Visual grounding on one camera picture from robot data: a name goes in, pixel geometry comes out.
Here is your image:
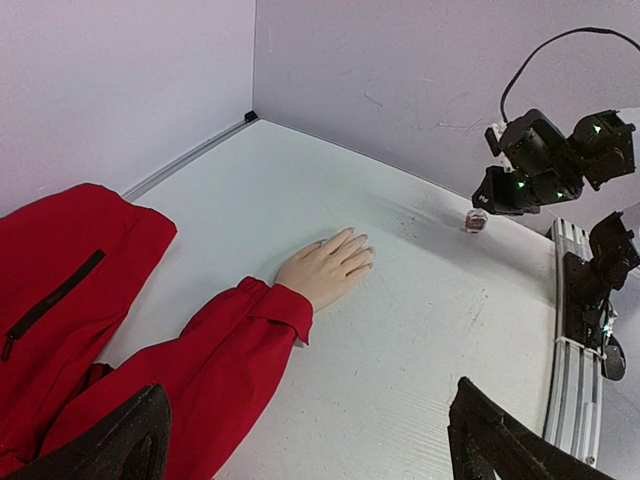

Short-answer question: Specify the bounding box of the mannequin hand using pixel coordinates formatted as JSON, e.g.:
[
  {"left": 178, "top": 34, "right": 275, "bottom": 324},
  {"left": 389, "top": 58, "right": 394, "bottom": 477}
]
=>
[{"left": 275, "top": 228, "right": 375, "bottom": 312}]

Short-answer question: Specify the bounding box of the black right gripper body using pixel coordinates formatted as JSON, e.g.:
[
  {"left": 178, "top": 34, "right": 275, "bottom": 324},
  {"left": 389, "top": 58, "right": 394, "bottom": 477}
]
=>
[{"left": 471, "top": 166, "right": 541, "bottom": 216}]

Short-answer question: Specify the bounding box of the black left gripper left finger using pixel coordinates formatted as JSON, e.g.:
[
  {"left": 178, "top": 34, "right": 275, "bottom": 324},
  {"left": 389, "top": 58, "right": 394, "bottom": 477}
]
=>
[{"left": 7, "top": 385, "right": 172, "bottom": 480}]

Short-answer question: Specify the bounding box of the aluminium table front rail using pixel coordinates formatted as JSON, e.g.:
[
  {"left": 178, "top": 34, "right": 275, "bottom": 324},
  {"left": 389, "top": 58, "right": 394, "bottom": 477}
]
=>
[{"left": 543, "top": 218, "right": 603, "bottom": 467}]

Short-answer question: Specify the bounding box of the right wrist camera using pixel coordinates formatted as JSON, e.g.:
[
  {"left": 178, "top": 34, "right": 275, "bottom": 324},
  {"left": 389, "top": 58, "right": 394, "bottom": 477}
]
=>
[{"left": 484, "top": 120, "right": 515, "bottom": 173}]

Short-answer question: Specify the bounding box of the red jacket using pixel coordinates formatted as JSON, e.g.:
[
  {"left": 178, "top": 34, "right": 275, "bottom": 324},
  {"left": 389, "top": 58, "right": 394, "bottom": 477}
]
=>
[{"left": 0, "top": 182, "right": 315, "bottom": 480}]

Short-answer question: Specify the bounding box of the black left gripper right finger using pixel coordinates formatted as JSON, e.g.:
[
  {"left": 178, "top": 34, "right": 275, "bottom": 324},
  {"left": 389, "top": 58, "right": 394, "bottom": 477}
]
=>
[{"left": 447, "top": 377, "right": 608, "bottom": 480}]

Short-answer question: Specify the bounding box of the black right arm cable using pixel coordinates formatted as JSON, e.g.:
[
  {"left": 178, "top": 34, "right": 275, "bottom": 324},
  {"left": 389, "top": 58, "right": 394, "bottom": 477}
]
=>
[{"left": 498, "top": 27, "right": 640, "bottom": 124}]

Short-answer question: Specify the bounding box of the clear nail polish bottle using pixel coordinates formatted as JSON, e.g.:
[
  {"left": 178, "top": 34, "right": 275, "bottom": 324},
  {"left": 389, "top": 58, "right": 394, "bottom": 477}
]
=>
[{"left": 464, "top": 209, "right": 488, "bottom": 234}]

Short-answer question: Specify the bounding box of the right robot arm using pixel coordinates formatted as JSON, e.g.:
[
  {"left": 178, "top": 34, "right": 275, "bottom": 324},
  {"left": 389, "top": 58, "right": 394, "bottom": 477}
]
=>
[{"left": 472, "top": 109, "right": 639, "bottom": 349}]

